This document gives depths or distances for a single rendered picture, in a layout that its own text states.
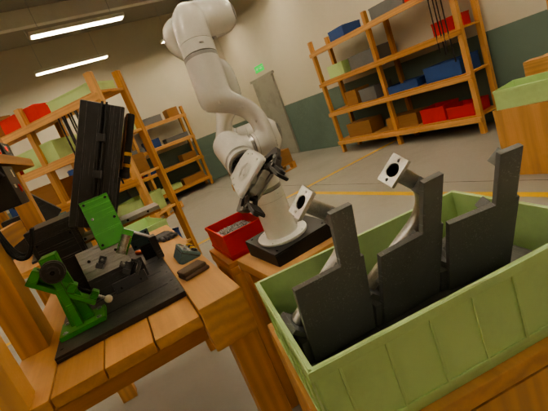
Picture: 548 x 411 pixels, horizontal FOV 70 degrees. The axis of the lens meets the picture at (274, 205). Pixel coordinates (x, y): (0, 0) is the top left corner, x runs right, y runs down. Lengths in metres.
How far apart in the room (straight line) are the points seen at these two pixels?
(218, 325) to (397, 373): 0.63
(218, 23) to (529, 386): 1.11
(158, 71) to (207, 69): 10.44
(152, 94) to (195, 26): 10.21
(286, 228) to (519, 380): 0.83
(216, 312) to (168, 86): 10.44
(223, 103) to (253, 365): 0.79
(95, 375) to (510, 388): 0.96
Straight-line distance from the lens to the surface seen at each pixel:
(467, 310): 0.76
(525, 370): 0.88
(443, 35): 6.10
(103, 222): 1.73
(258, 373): 1.32
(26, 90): 10.98
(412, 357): 0.74
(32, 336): 1.59
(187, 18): 1.10
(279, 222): 1.38
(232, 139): 1.01
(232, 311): 1.21
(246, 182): 0.85
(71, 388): 1.23
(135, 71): 11.34
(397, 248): 0.77
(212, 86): 1.03
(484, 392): 0.84
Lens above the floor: 1.35
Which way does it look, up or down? 13 degrees down
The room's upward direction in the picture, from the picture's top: 21 degrees counter-clockwise
